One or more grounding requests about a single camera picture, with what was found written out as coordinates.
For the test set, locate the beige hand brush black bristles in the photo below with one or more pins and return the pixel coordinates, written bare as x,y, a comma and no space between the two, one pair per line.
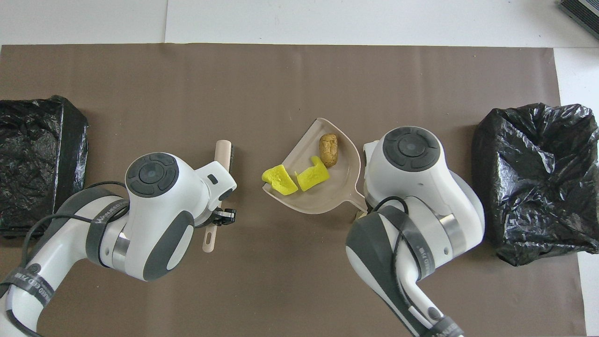
223,154

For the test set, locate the brown potato-shaped sponge piece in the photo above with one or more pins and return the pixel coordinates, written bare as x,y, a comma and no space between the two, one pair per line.
328,150

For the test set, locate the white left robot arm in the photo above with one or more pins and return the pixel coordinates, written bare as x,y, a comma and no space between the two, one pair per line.
159,215

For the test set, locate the pale pink plastic dustpan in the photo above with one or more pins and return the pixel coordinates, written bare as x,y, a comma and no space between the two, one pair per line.
327,196

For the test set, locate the bin with crumpled black bag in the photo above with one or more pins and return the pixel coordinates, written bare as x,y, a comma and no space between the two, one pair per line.
538,187

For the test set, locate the dark ridged device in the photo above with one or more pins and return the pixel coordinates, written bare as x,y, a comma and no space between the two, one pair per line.
582,14

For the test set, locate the yellow sponge piece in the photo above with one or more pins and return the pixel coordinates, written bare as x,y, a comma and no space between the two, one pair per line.
280,180
312,177

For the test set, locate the brown paper table mat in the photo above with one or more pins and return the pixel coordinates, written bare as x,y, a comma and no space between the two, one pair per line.
299,84

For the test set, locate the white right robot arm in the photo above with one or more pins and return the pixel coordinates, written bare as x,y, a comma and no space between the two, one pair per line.
421,187

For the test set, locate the bin with taut black bag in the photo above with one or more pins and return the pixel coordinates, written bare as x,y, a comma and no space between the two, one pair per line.
32,164

